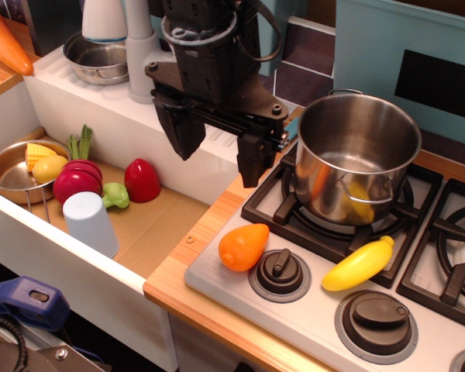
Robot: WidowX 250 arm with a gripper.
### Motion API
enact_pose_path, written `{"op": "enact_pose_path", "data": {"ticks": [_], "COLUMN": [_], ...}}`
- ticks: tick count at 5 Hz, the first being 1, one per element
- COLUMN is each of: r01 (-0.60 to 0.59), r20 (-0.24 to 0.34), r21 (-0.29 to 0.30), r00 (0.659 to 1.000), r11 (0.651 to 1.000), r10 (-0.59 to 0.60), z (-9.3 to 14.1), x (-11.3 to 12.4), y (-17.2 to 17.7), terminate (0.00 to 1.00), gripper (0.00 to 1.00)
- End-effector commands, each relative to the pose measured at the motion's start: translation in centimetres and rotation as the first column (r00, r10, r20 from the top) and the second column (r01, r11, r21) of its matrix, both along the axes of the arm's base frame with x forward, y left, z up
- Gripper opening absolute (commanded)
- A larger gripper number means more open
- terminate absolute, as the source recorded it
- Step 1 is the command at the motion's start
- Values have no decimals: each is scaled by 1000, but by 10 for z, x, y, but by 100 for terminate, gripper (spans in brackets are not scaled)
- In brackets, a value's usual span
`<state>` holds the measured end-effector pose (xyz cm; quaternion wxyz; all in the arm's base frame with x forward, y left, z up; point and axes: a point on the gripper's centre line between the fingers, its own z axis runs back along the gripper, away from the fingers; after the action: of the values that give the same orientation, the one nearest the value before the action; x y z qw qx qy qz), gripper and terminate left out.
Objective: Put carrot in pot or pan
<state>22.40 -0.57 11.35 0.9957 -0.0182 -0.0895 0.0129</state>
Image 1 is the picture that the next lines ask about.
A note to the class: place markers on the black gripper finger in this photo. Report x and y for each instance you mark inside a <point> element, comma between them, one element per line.
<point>255,157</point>
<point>184,132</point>

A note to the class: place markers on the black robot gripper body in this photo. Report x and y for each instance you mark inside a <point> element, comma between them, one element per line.
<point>217,69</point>

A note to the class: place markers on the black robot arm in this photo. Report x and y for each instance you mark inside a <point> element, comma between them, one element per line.
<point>270,34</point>

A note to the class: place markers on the short orange toy carrot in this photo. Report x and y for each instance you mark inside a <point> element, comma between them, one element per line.
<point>241,248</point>

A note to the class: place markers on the stainless steel pot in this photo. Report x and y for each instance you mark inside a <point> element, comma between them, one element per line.
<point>352,157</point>

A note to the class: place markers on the steel pan on ledge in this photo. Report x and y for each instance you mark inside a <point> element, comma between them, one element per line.
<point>97,63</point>

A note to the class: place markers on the long orange toy carrot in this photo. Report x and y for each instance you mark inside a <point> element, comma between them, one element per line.
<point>12,54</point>

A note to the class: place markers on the black burner grate left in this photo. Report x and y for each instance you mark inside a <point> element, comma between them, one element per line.
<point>324,244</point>

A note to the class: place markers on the black burner grate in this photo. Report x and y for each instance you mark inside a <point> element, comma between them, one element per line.
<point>324,244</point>
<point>433,283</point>

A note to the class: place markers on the red toy pepper half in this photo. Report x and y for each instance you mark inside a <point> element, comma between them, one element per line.
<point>141,181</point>

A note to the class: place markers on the grey toy faucet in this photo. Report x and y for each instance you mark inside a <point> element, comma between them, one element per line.
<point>142,46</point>

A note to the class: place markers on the green toy broccoli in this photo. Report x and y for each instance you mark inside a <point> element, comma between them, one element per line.
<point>115,194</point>

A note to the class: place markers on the red toy radish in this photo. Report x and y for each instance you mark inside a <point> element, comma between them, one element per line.
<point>79,174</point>

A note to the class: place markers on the white cylinder blue band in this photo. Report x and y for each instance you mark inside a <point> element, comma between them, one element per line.
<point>104,21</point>

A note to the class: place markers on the black stove knob left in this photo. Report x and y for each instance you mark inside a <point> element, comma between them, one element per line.
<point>280,276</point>

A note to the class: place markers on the light blue plastic cup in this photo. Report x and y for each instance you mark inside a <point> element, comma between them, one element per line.
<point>88,221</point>

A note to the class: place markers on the yellow toy lemon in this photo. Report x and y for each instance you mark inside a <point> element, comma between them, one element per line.
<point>47,168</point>

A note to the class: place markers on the yellow toy banana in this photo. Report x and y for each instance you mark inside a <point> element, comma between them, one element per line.
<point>360,266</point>

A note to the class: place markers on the yellow toy corn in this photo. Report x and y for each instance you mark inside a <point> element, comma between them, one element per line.
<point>35,152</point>

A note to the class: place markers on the small steel bowl in sink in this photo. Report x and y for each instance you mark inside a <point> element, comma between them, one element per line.
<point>17,183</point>

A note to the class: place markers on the black stove knob middle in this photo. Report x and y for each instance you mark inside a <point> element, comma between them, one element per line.
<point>376,327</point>

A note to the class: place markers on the blue clamp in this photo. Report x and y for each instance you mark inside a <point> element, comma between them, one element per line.
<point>33,303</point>

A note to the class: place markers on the black burner grate right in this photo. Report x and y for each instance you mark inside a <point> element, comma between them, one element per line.
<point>433,283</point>

